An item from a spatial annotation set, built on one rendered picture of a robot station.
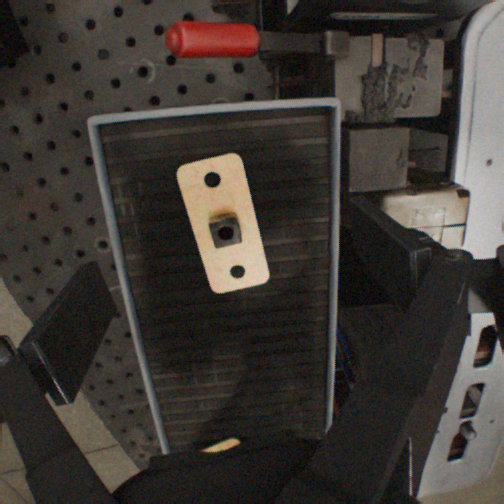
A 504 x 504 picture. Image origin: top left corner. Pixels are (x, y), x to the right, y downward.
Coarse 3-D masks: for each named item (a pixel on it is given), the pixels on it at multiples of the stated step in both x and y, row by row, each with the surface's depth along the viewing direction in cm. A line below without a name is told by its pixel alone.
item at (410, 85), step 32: (288, 64) 51; (320, 64) 32; (352, 64) 28; (384, 64) 28; (416, 64) 28; (288, 96) 53; (320, 96) 33; (352, 96) 29; (384, 96) 29; (416, 96) 29
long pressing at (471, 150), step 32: (480, 32) 34; (480, 64) 35; (480, 96) 37; (480, 128) 38; (448, 160) 40; (480, 160) 39; (480, 192) 41; (480, 224) 42; (480, 256) 44; (480, 320) 48; (448, 416) 54; (480, 416) 55; (448, 448) 57; (480, 448) 58; (448, 480) 61; (480, 480) 62
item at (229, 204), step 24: (192, 168) 21; (216, 168) 22; (240, 168) 22; (192, 192) 22; (216, 192) 22; (240, 192) 22; (192, 216) 23; (216, 216) 23; (240, 216) 23; (216, 240) 22; (240, 240) 22; (216, 264) 24; (240, 264) 24; (264, 264) 24; (216, 288) 24
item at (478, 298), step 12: (432, 240) 14; (432, 252) 13; (480, 264) 12; (492, 264) 12; (480, 276) 11; (492, 276) 11; (480, 288) 11; (492, 288) 11; (468, 300) 12; (480, 300) 12; (492, 300) 11; (468, 312) 12; (480, 312) 12; (492, 312) 12
